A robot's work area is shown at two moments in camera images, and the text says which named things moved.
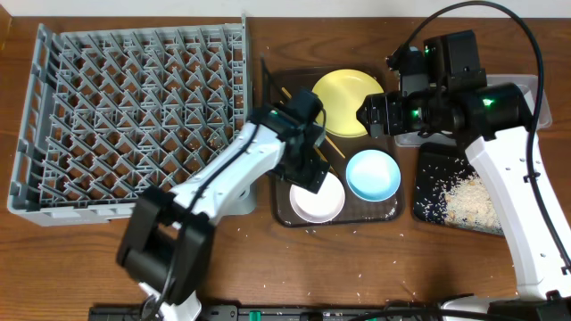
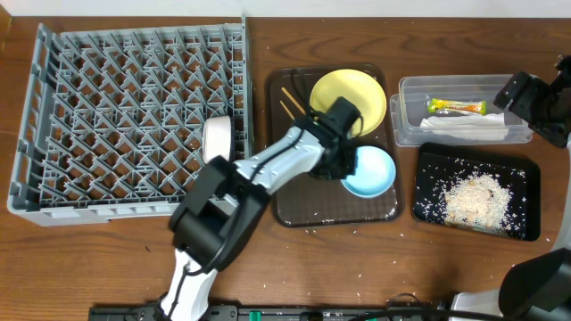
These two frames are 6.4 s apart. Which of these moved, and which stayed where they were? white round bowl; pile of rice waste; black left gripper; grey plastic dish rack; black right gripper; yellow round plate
Moved: black right gripper; white round bowl; black left gripper
Stayed: pile of rice waste; grey plastic dish rack; yellow round plate
